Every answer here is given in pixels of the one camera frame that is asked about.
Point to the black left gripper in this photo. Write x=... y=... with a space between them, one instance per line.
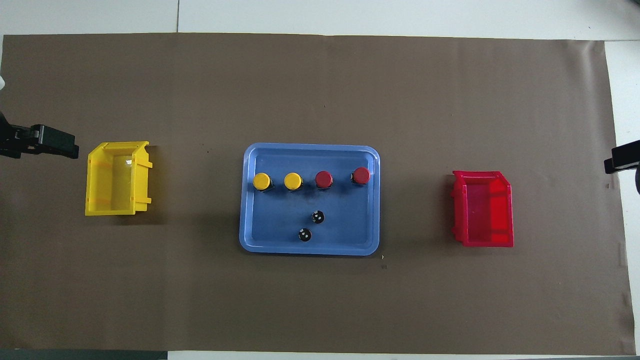
x=12 y=140

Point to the yellow push button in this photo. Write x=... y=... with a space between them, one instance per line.
x=262 y=181
x=293 y=181

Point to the red push button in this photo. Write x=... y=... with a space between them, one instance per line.
x=324 y=179
x=361 y=175

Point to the yellow plastic bin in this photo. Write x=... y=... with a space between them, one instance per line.
x=115 y=200

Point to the red plastic bin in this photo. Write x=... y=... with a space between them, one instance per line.
x=487 y=215

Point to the brown paper mat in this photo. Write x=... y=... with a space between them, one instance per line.
x=200 y=300

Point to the blue plastic tray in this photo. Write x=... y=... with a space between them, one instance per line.
x=280 y=220

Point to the black cylindrical capacitor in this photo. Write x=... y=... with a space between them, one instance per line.
x=318 y=216
x=304 y=235

